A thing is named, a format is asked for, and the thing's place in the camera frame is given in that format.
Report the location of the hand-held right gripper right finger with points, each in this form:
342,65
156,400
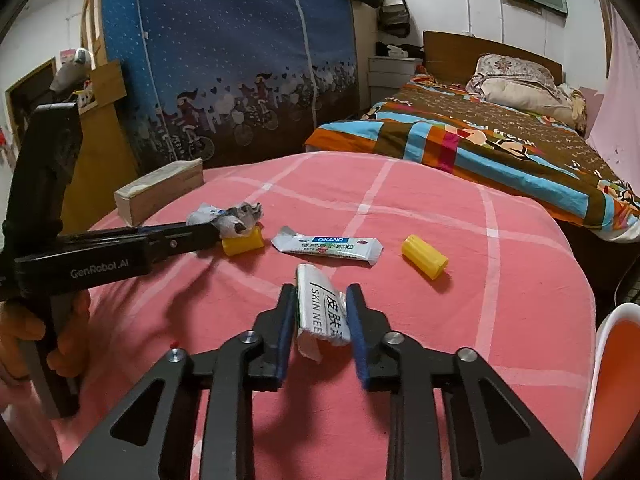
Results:
357,330

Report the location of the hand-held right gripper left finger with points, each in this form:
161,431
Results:
280,330

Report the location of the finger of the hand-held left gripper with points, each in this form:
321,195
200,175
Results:
175,250
190,228

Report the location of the white printed packet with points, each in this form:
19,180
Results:
325,315

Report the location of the white grey wrapper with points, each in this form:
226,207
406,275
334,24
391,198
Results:
235,217

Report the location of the yellow plastic cylinder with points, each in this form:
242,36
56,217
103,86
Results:
424,256
245,246

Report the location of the white green sachet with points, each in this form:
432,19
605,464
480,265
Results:
330,249

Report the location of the orange bucket with white rim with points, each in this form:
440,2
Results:
620,385

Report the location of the person's left forearm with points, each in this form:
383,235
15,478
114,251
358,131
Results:
20,420

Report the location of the person's left hand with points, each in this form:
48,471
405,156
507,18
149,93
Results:
70,345

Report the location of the pink checked cloth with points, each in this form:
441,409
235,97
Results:
400,320

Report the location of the wooden block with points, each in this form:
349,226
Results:
157,190

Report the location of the wooden stair cabinet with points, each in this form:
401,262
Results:
107,160

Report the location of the blue fabric wardrobe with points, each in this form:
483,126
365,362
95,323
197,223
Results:
225,60

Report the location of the grey plush toy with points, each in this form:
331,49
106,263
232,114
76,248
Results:
72,67

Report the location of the colourful patterned blanket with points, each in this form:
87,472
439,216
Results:
475,145

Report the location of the white nightstand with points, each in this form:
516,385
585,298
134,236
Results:
392,80

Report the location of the black cloth bundle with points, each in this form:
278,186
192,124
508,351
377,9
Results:
397,50

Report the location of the beige pillow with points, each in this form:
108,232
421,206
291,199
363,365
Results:
520,100

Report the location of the wooden bed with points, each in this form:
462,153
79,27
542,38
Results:
450,52

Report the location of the black and white handbag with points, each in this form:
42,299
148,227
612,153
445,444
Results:
394,12

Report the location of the floral pillow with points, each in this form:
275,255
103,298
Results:
515,70

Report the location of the orange cloth bundle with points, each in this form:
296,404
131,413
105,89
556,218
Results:
575,110

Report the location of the pink hanging sheet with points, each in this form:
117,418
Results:
620,110

